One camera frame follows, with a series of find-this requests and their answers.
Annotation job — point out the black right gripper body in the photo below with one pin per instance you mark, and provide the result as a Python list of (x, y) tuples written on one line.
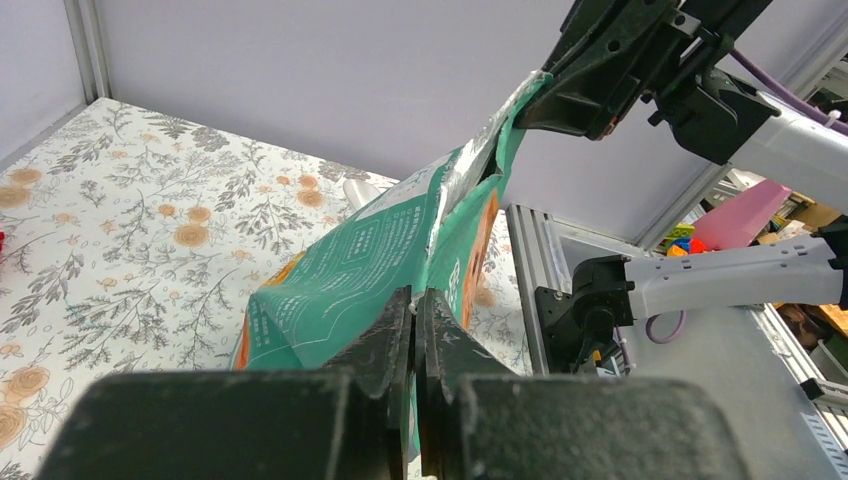
[(707, 31)]

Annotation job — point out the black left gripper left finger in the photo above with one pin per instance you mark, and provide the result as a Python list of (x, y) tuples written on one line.
[(372, 427)]

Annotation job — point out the green dog food bag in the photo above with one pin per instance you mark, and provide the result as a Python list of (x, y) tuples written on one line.
[(431, 230)]

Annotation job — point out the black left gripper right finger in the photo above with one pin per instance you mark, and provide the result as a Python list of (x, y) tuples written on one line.
[(444, 355)]

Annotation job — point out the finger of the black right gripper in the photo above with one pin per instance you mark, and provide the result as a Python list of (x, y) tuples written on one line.
[(607, 53)]

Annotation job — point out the clear plastic scoop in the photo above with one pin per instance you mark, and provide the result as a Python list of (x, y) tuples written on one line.
[(359, 193)]

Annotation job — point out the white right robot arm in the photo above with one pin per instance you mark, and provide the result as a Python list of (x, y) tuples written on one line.
[(719, 106)]

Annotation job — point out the floral table mat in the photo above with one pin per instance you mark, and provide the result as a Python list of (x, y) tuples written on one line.
[(132, 242)]

